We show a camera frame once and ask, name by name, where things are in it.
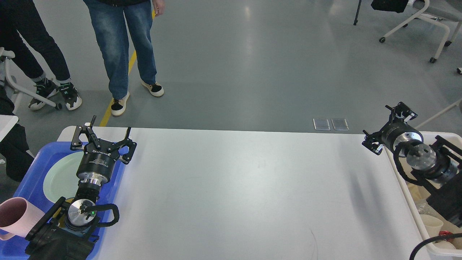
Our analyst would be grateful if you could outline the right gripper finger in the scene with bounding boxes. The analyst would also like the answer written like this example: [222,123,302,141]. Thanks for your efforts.
[385,102,418,126]
[362,130,388,155]

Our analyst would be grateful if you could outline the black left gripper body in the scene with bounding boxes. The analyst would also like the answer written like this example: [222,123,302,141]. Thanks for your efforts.
[76,143,120,186]

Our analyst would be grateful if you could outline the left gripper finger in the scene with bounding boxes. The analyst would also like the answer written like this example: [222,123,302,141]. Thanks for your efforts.
[108,128,137,165]
[70,116,101,152]

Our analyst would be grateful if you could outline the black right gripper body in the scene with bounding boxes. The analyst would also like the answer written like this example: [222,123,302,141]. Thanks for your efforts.
[379,122,424,152]

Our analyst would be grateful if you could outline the mint green plate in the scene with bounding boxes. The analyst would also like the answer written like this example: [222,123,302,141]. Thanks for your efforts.
[43,151,84,203]

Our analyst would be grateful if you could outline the brown paper bag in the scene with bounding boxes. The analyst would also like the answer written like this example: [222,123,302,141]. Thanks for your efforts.
[406,182,424,202]

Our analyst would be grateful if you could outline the foil sheet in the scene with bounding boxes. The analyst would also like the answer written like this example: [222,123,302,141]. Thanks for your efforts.
[415,202,439,217]

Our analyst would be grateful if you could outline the pink mug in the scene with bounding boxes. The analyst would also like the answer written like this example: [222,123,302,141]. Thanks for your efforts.
[0,196,45,241]

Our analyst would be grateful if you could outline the white paper cup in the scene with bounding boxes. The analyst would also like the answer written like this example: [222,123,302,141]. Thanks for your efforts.
[420,214,444,238]

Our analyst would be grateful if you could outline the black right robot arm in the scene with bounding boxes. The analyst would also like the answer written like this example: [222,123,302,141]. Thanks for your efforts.
[362,102,461,260]

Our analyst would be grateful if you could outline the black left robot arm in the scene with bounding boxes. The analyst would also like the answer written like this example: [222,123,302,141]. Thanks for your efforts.
[25,116,137,260]

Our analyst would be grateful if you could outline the person in black trousers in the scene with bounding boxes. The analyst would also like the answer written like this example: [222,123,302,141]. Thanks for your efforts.
[0,87,35,183]

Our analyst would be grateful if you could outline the blue plastic tray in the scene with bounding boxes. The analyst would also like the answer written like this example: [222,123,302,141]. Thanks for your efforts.
[0,142,125,260]

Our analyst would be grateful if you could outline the small white side table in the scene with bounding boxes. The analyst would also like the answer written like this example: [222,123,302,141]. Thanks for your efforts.
[0,115,19,141]

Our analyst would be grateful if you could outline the white chair at left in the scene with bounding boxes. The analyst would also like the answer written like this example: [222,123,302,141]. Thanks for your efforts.
[0,47,62,113]

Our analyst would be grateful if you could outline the beige plastic bin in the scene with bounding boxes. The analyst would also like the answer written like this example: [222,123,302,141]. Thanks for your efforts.
[383,130,462,257]

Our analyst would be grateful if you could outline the person in blue jeans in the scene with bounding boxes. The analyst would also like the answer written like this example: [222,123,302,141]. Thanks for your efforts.
[84,0,165,116]

